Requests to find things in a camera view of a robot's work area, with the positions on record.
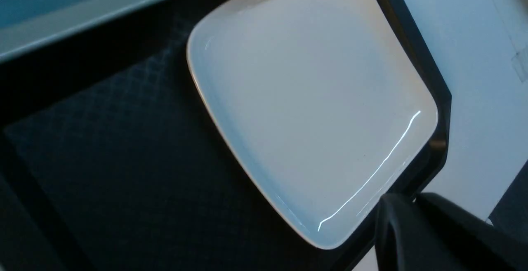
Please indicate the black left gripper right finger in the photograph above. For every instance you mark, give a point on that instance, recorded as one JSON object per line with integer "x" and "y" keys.
{"x": 478, "y": 245}

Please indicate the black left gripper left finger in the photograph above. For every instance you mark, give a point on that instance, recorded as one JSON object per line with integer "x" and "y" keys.
{"x": 405, "y": 241}

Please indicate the white square rice plate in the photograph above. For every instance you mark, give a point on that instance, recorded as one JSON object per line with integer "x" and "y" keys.
{"x": 318, "y": 102}

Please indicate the black serving tray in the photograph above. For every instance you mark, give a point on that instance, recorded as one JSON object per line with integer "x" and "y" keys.
{"x": 107, "y": 145}

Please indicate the teal plastic bin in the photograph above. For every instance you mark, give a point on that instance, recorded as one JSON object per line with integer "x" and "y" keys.
{"x": 27, "y": 25}

